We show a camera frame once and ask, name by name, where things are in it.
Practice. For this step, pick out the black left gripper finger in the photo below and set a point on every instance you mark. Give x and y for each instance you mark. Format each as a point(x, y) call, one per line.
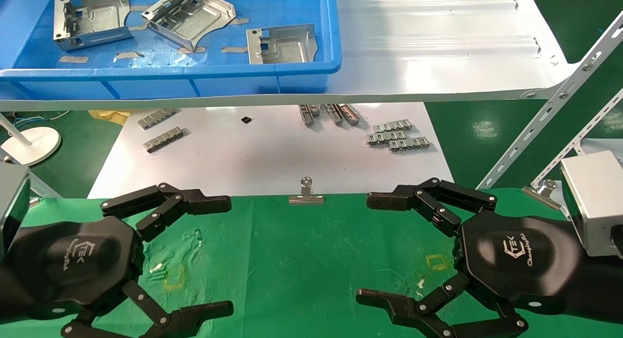
point(204, 203)

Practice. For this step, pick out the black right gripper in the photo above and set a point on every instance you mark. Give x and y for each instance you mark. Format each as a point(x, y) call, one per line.
point(521, 265)

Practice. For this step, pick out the yellow crumpled cloth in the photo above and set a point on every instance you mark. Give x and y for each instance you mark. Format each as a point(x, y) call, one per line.
point(109, 116)

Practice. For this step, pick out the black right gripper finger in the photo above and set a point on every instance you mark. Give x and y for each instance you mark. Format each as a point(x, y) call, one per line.
point(389, 199)

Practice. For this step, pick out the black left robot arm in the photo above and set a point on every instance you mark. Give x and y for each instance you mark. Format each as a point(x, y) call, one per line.
point(5, 292)

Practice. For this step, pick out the white slotted angle strut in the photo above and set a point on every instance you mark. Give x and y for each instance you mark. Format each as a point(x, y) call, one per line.
point(46, 187)
point(559, 95)
point(579, 143)

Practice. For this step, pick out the white metal shelf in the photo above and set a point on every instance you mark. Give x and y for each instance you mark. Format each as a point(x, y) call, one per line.
point(438, 61)

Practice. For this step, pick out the white flat board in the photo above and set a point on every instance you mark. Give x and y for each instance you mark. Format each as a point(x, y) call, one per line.
point(601, 146)

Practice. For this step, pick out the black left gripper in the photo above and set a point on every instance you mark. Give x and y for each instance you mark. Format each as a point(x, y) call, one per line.
point(73, 265)

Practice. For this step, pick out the grey metal link strip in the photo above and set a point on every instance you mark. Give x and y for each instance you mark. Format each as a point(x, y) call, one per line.
point(306, 115)
point(392, 125)
point(315, 109)
point(163, 139)
point(349, 114)
point(156, 118)
point(384, 137)
point(409, 144)
point(334, 114)

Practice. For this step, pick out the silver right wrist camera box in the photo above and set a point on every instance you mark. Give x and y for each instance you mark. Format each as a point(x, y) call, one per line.
point(591, 202)

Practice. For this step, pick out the white floor sheet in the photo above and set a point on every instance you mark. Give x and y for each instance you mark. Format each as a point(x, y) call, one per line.
point(272, 158)

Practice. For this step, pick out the white round stand base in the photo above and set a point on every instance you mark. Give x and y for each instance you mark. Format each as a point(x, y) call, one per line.
point(34, 143)

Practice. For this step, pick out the stamped sheet metal bracket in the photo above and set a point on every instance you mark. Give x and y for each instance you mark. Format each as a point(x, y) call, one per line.
point(194, 17)
point(92, 22)
point(287, 48)

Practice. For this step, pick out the blue plastic bin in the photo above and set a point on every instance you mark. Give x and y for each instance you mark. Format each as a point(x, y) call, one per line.
point(146, 80)

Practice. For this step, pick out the beige tape piece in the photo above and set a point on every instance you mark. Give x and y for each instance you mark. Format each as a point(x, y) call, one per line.
point(129, 55)
point(233, 49)
point(73, 59)
point(138, 8)
point(192, 50)
point(241, 21)
point(138, 27)

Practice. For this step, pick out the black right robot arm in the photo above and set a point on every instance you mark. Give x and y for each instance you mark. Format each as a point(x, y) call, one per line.
point(603, 289)

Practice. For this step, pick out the green cloth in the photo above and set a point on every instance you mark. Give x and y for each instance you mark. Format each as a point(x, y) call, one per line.
point(292, 270)

